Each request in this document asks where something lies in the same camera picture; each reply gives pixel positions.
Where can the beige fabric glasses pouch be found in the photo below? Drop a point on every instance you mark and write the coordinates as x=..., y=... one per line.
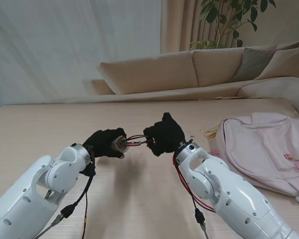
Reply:
x=119, y=145

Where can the beige pleated curtain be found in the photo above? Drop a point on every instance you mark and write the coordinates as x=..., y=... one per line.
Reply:
x=179, y=25

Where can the pale pink backpack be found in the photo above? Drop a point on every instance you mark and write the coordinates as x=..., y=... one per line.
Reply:
x=259, y=149

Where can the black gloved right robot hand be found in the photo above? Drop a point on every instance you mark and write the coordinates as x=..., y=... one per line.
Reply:
x=168, y=135

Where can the tall green leafy plant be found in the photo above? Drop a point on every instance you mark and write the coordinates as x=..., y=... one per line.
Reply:
x=226, y=15

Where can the beige cushion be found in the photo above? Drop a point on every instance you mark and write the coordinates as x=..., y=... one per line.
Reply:
x=284, y=62

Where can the white sheer curtain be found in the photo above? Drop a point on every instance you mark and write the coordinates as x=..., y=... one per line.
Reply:
x=64, y=49

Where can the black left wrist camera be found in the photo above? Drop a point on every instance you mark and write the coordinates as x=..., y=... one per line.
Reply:
x=89, y=168

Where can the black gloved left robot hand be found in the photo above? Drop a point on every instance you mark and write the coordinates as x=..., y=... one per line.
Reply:
x=102, y=143

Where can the beige sofa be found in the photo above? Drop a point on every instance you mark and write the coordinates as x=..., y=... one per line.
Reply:
x=152, y=72

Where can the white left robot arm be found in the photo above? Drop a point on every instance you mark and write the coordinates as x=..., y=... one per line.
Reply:
x=27, y=194

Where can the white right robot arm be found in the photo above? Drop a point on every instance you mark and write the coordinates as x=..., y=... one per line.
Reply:
x=229, y=191

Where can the grey cushion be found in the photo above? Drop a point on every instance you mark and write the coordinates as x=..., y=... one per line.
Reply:
x=254, y=64

